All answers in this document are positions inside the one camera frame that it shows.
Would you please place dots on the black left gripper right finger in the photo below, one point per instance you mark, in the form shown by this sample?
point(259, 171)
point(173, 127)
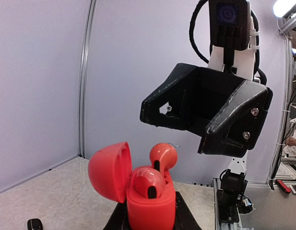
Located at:
point(184, 220)

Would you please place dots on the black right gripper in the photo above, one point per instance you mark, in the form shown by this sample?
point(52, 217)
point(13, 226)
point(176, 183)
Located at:
point(227, 111)

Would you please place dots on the red round object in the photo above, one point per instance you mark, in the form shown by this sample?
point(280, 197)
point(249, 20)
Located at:
point(110, 172)

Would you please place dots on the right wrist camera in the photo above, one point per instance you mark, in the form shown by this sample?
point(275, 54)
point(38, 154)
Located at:
point(232, 36)

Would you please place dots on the red earbud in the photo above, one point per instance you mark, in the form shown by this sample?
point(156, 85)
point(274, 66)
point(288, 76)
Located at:
point(163, 157)
point(148, 182)

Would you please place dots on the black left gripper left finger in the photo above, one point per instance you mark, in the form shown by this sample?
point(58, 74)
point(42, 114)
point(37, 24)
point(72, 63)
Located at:
point(118, 219)

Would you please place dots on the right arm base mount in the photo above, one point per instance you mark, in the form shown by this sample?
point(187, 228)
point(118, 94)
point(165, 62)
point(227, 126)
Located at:
point(226, 217)

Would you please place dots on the black earbud charging case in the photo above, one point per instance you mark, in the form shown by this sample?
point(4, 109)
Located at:
point(34, 224)

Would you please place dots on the right aluminium frame post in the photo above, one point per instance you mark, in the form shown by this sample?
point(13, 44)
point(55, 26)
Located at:
point(83, 76)

